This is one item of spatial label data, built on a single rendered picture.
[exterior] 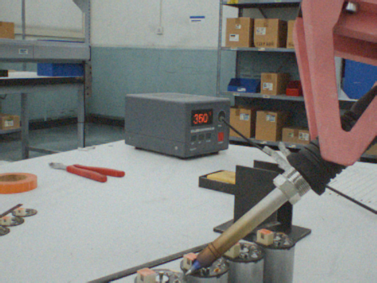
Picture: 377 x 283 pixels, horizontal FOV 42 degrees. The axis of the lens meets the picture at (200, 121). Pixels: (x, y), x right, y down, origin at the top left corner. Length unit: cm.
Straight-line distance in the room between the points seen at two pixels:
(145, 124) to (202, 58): 471
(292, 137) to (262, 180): 425
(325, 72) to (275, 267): 12
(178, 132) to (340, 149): 56
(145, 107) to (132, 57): 527
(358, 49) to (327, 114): 5
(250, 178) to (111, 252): 14
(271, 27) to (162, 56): 162
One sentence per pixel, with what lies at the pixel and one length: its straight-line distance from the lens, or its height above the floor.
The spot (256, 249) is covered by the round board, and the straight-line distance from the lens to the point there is 28.
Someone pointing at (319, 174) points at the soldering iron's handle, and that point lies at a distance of 24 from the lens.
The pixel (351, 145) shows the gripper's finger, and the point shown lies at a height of 88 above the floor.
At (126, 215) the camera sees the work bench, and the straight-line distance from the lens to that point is 52.
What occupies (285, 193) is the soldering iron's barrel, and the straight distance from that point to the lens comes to 24.
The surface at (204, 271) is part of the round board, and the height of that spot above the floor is 81.
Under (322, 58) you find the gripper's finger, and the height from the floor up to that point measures 92.
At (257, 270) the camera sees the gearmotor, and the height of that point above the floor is 81.
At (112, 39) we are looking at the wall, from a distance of 632.
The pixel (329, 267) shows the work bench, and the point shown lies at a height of 75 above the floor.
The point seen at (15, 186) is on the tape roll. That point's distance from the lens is 62.
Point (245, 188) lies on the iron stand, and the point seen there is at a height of 80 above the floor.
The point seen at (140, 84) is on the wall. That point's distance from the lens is 603.
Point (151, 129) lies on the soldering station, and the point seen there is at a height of 79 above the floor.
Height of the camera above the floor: 92
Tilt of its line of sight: 8 degrees down
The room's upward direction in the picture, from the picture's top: 2 degrees clockwise
